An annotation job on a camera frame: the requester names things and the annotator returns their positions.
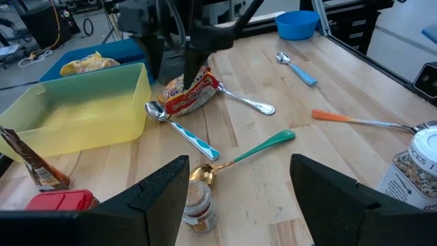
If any blue plastic bin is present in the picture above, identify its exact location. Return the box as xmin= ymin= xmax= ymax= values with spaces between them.
xmin=38 ymin=37 xmax=156 ymax=85

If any blue chair armrest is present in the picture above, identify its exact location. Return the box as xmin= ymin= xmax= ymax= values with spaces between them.
xmin=421 ymin=22 xmax=437 ymax=44

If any silver aluminium extrusion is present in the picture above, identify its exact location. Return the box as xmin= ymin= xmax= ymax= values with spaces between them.
xmin=311 ymin=0 xmax=333 ymax=38

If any all silver metal spoon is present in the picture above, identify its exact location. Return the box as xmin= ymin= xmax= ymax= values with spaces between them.
xmin=216 ymin=81 xmax=277 ymax=116

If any red spice tin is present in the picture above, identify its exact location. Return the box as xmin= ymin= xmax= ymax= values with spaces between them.
xmin=25 ymin=189 xmax=101 ymax=211

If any spoon light blue handle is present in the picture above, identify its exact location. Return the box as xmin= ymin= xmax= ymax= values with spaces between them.
xmin=275 ymin=51 xmax=319 ymax=87

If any yellow ramen packet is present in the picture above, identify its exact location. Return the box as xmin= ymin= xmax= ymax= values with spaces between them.
xmin=59 ymin=51 xmax=121 ymax=77

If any black computer tower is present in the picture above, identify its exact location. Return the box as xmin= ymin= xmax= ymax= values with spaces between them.
xmin=19 ymin=1 xmax=82 ymax=50

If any black table-level camera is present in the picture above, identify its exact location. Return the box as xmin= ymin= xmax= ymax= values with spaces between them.
xmin=412 ymin=61 xmax=437 ymax=100

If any large herb spice jar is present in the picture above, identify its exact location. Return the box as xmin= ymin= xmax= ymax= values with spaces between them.
xmin=376 ymin=127 xmax=437 ymax=213

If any gold spoon green handle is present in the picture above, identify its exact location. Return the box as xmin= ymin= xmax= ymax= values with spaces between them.
xmin=189 ymin=128 xmax=297 ymax=187

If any black diagonal rig brace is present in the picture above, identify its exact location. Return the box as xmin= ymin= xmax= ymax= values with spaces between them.
xmin=234 ymin=0 xmax=266 ymax=37

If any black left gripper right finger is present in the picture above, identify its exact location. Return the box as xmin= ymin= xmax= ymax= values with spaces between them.
xmin=289 ymin=153 xmax=437 ymax=246

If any brown foil pouch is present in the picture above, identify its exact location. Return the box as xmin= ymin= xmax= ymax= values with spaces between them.
xmin=0 ymin=125 xmax=71 ymax=193

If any yellow translucent plastic bin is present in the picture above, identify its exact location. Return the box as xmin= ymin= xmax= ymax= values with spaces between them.
xmin=0 ymin=62 xmax=152 ymax=162

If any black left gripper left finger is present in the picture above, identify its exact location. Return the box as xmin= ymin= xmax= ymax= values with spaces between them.
xmin=0 ymin=154 xmax=191 ymax=246

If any black drawer unit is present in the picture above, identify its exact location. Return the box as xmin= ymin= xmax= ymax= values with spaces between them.
xmin=324 ymin=8 xmax=382 ymax=55

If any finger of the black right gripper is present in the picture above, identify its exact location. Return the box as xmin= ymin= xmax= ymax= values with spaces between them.
xmin=135 ymin=33 xmax=165 ymax=82
xmin=183 ymin=49 xmax=214 ymax=92

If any small glass spice jar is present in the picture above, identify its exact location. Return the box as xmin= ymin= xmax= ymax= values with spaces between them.
xmin=181 ymin=179 xmax=219 ymax=235

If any orange chicken ramen packet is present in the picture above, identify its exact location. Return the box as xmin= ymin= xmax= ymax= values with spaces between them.
xmin=156 ymin=66 xmax=221 ymax=117

